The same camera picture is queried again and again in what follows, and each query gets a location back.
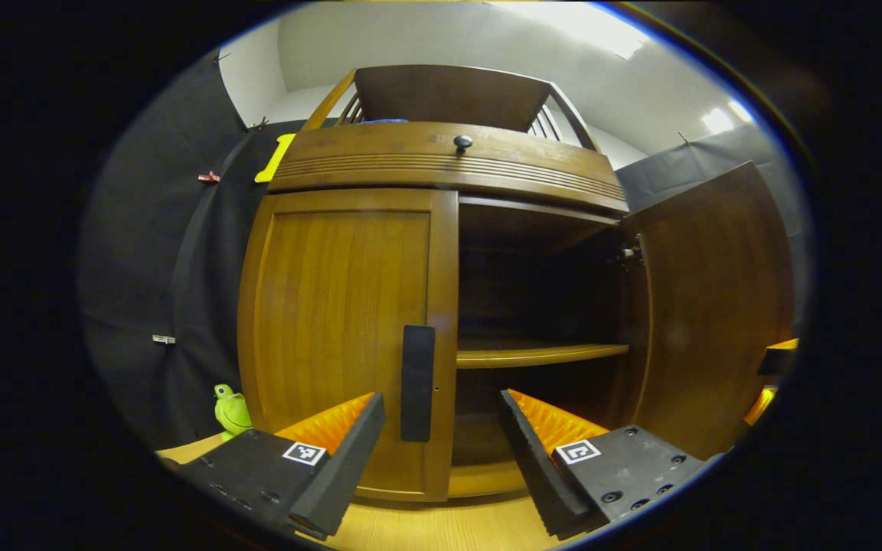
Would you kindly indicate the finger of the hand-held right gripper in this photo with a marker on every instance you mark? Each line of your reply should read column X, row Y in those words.
column 761, row 405
column 778, row 360

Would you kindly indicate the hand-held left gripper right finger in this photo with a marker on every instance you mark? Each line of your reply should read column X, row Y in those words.
column 533, row 467

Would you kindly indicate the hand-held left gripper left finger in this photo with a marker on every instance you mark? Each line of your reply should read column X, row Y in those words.
column 349, row 467

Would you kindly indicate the wooden cabinet door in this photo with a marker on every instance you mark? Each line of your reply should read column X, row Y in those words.
column 334, row 321
column 717, row 306

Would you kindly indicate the wooden double-door shoe cabinet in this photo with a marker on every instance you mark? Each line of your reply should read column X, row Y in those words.
column 449, row 96

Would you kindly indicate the metal door hinge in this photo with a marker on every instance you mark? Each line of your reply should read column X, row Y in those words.
column 629, row 254

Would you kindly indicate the wooden cabinet drawer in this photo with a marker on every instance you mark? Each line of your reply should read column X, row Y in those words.
column 410, row 164

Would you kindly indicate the wooden inner shelf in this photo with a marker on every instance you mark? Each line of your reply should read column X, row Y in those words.
column 533, row 355

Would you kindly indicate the green frog toy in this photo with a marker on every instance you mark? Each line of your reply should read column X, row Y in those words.
column 232, row 413

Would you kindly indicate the white clip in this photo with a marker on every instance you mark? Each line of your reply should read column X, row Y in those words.
column 164, row 339

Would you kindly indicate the small ceiling light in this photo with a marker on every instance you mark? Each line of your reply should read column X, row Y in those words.
column 724, row 116

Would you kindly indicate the copper clip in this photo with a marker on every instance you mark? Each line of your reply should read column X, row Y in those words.
column 209, row 177

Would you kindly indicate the black round drawer knob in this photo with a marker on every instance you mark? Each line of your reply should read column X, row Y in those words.
column 463, row 141

